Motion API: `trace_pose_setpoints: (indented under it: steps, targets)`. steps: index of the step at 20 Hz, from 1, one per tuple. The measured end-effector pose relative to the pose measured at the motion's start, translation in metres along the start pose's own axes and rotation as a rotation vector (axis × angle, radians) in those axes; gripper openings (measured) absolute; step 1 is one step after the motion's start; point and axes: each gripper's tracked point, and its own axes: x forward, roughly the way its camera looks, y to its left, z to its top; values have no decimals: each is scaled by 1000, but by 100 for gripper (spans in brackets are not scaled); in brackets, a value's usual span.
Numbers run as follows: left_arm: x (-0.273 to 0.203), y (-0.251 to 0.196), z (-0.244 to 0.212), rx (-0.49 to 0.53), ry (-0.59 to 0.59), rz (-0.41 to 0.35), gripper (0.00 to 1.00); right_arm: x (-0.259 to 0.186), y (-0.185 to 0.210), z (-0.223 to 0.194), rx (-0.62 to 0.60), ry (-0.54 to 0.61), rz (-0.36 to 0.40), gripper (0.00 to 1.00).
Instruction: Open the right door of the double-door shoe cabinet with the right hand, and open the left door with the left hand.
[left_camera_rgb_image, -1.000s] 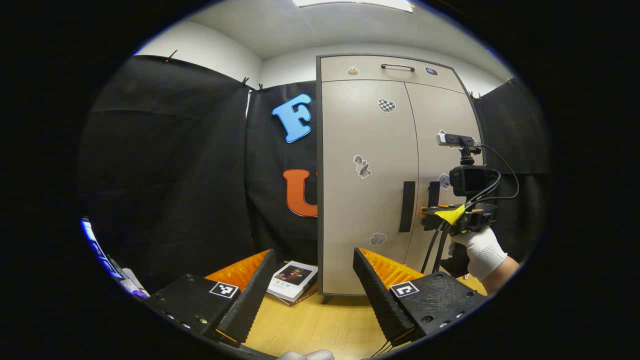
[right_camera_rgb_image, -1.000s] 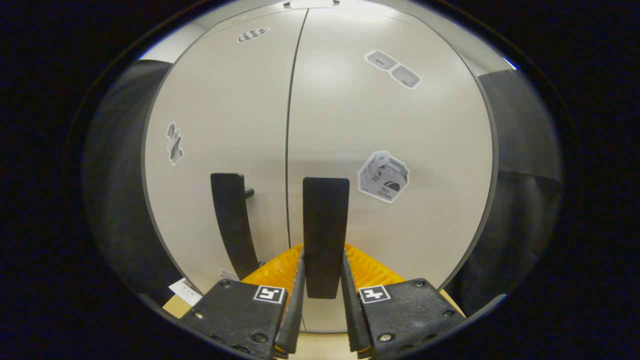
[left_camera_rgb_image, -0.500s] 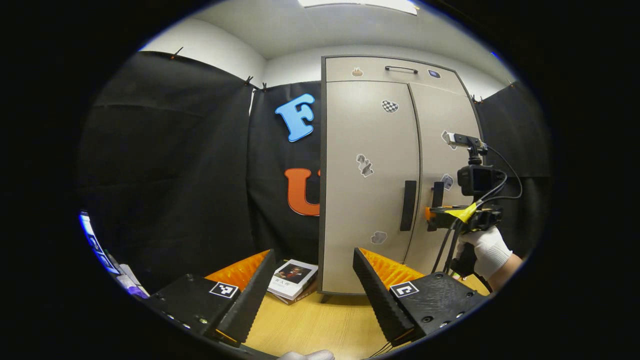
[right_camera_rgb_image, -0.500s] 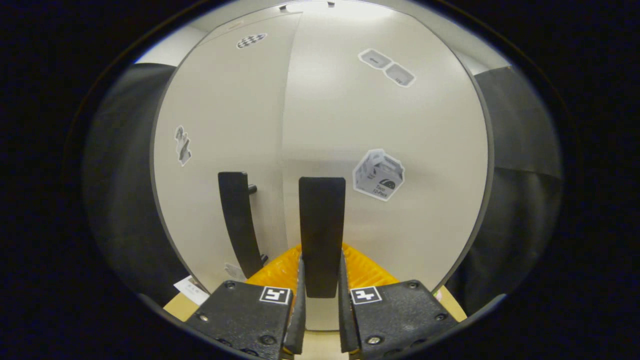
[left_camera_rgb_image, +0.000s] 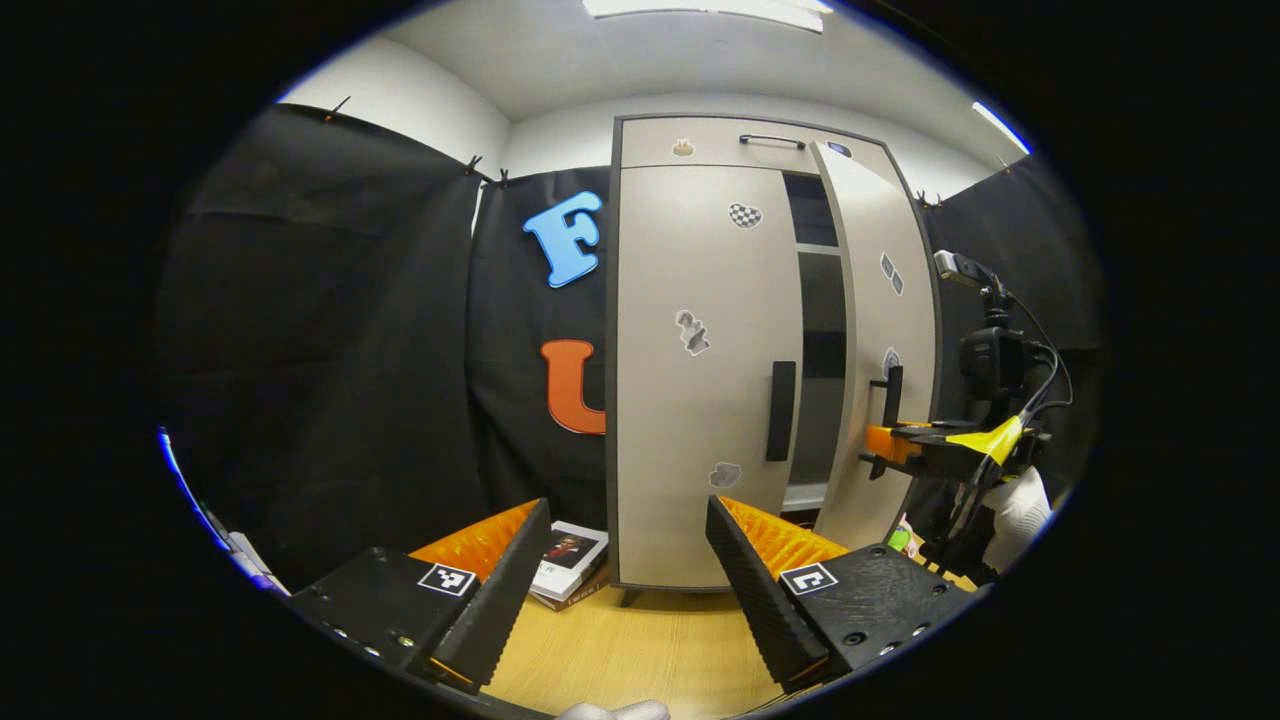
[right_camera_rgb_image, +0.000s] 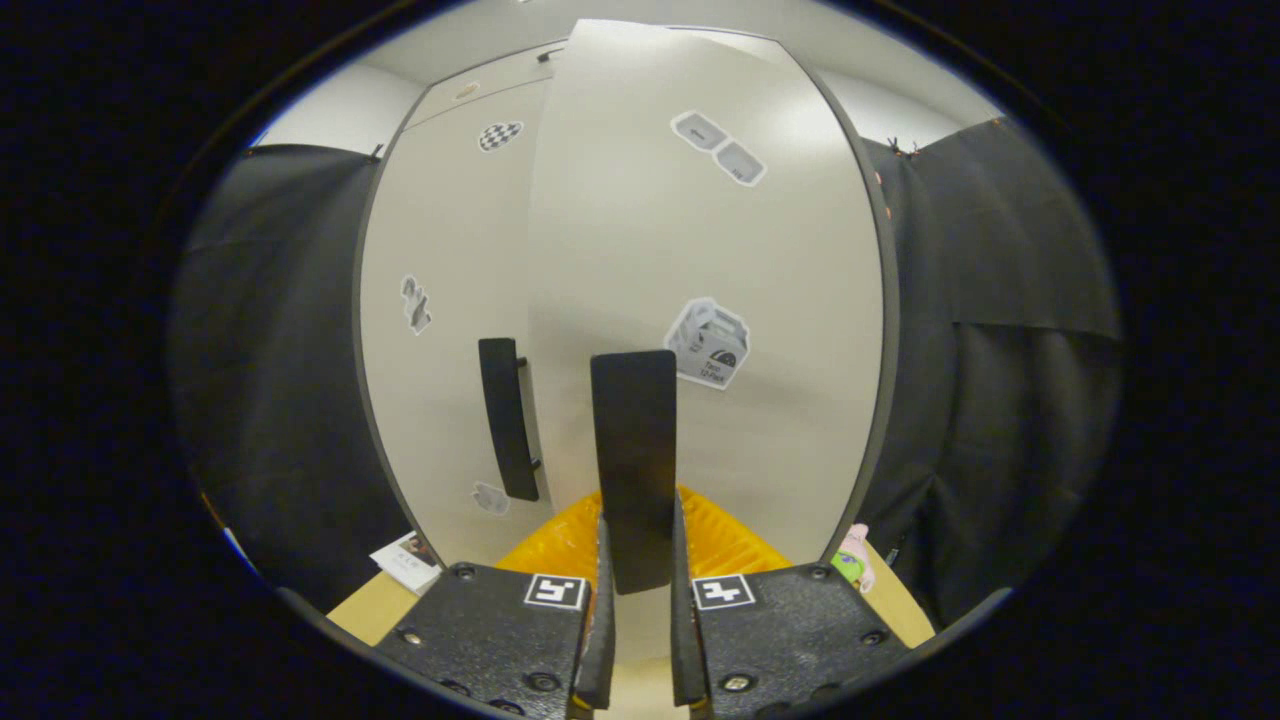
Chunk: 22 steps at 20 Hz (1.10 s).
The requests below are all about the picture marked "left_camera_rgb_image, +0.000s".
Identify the white flat board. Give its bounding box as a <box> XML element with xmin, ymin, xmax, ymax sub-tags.
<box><xmin>158</xmin><ymin>428</ymin><xmax>293</xmax><ymax>599</ymax></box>

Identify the grey double-door shoe cabinet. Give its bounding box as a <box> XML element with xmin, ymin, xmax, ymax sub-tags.
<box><xmin>605</xmin><ymin>113</ymin><xmax>946</xmax><ymax>593</ymax></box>

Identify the black cabinet door handle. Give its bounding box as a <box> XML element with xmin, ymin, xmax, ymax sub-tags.
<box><xmin>766</xmin><ymin>360</ymin><xmax>798</xmax><ymax>463</ymax></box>
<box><xmin>870</xmin><ymin>365</ymin><xmax>904</xmax><ymax>429</ymax></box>

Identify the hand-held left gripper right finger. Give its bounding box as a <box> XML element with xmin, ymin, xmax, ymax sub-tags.
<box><xmin>706</xmin><ymin>494</ymin><xmax>986</xmax><ymax>694</ymax></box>

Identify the white book with portrait cover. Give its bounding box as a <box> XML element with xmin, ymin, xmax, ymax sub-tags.
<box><xmin>530</xmin><ymin>520</ymin><xmax>609</xmax><ymax>601</ymax></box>

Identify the ceiling light panel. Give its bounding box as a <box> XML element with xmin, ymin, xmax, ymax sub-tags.
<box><xmin>583</xmin><ymin>0</ymin><xmax>833</xmax><ymax>34</ymax></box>
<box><xmin>972</xmin><ymin>100</ymin><xmax>1031</xmax><ymax>156</ymax></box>

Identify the black backdrop cloth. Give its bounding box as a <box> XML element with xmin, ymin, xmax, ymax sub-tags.
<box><xmin>918</xmin><ymin>155</ymin><xmax>1106</xmax><ymax>561</ymax></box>
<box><xmin>155</xmin><ymin>100</ymin><xmax>613</xmax><ymax>591</ymax></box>

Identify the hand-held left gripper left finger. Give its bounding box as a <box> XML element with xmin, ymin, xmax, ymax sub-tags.
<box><xmin>290</xmin><ymin>497</ymin><xmax>553</xmax><ymax>693</ymax></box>

